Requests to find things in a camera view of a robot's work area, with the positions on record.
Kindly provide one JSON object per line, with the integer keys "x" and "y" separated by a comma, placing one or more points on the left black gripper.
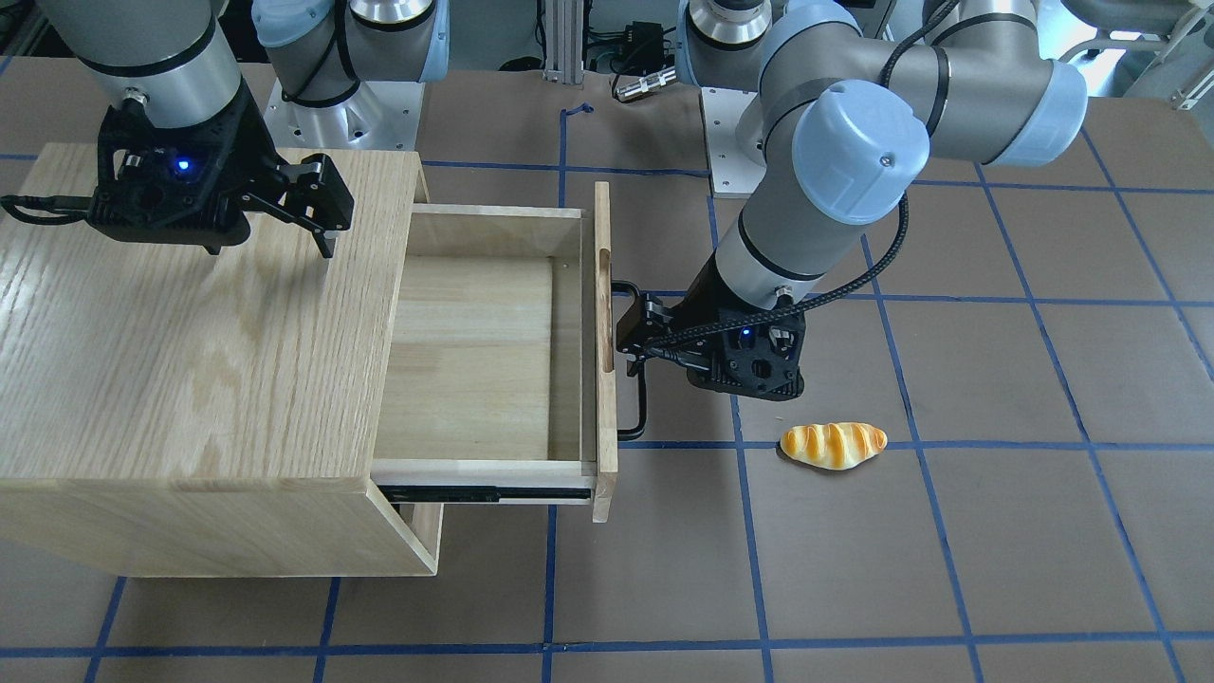
{"x": 700, "y": 302}

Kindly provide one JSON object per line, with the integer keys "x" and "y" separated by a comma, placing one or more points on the black drawer handle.
{"x": 635, "y": 379}

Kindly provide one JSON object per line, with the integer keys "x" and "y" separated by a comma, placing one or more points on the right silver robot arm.
{"x": 173, "y": 57}

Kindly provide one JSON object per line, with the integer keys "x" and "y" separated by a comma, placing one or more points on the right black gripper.
{"x": 254, "y": 155}

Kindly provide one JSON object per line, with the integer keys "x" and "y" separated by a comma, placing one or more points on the wooden drawer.
{"x": 501, "y": 384}

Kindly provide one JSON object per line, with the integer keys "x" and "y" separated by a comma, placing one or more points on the toy bread roll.
{"x": 838, "y": 446}

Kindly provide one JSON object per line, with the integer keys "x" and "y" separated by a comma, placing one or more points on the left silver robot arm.
{"x": 847, "y": 123}

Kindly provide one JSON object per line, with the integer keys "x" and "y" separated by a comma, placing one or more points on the wooden drawer cabinet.
{"x": 172, "y": 414}

